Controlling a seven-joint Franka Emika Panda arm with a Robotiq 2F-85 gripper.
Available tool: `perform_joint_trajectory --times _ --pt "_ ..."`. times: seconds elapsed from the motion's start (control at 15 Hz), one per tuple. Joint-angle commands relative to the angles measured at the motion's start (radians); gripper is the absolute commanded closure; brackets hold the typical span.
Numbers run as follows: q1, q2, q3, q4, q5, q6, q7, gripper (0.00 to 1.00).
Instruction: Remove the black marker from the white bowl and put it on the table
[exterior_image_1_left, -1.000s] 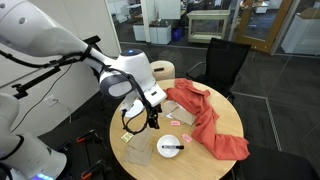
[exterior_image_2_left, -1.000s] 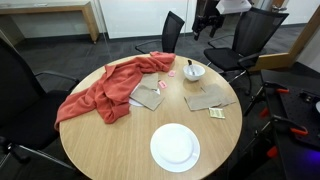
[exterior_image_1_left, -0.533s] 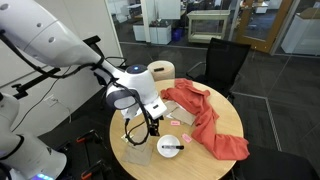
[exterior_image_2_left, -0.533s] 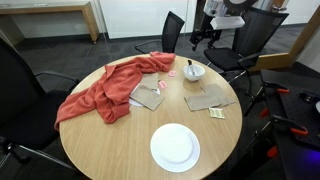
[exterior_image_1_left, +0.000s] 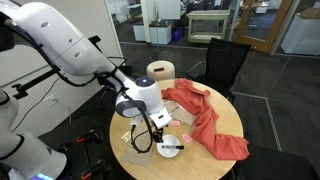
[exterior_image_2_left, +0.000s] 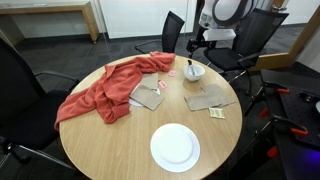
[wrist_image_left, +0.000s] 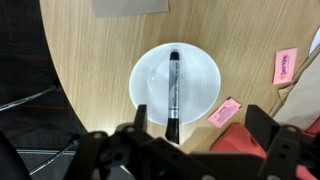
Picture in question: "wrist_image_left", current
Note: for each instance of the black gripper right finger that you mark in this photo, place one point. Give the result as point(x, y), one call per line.
point(283, 150)

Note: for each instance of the pink sweetener packet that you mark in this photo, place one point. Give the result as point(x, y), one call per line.
point(285, 66)
point(224, 112)

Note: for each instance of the black grey marker pen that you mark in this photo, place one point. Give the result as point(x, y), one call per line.
point(173, 96)

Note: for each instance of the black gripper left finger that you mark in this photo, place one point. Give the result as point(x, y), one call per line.
point(110, 150)

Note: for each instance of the brown paper napkin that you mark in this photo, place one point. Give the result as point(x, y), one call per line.
point(130, 7)
point(303, 96)

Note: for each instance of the white ceramic bowl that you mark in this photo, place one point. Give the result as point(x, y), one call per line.
point(146, 83)

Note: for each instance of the red fleece cloth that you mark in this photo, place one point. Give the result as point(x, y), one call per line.
point(233, 141)

